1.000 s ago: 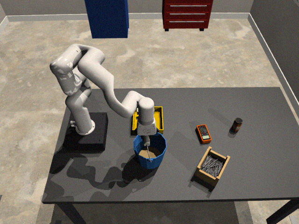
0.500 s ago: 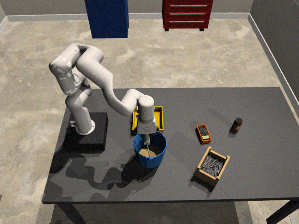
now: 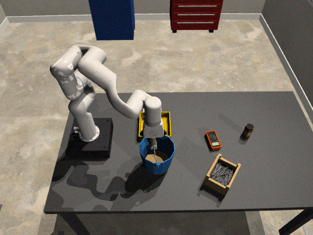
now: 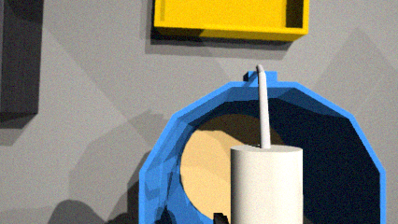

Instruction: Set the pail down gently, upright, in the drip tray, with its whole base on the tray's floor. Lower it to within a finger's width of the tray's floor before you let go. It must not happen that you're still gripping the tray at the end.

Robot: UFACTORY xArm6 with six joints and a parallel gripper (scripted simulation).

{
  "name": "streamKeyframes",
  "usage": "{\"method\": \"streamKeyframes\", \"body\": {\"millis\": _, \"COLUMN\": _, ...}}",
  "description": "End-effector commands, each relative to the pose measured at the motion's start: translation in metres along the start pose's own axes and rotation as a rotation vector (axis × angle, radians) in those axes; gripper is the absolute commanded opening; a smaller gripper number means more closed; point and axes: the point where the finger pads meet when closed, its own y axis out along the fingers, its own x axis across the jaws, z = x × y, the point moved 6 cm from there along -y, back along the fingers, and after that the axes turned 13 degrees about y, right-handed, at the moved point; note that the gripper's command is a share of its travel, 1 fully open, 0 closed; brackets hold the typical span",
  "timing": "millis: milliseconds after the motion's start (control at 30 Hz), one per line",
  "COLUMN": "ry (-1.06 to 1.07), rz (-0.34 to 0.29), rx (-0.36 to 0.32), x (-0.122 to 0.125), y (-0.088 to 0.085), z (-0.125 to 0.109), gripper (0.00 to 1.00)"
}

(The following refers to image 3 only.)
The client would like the orange digital multimeter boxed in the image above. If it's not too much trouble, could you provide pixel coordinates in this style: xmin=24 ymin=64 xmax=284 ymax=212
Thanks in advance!
xmin=205 ymin=131 xmax=221 ymax=151

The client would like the wooden crate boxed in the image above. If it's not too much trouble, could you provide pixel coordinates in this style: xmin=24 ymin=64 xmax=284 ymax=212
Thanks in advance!
xmin=204 ymin=153 xmax=241 ymax=196

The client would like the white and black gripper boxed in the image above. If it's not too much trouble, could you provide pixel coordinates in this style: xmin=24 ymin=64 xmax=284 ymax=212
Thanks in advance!
xmin=140 ymin=119 xmax=167 ymax=144

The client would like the yellow shallow tray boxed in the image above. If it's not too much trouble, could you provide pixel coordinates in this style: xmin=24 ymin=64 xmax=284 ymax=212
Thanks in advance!
xmin=138 ymin=112 xmax=171 ymax=141

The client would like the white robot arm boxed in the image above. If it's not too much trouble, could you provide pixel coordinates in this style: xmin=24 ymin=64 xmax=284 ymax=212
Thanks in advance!
xmin=50 ymin=45 xmax=162 ymax=142

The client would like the small dark brown jar with black lid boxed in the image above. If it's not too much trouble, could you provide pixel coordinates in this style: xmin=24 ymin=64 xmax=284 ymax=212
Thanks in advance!
xmin=243 ymin=123 xmax=254 ymax=138

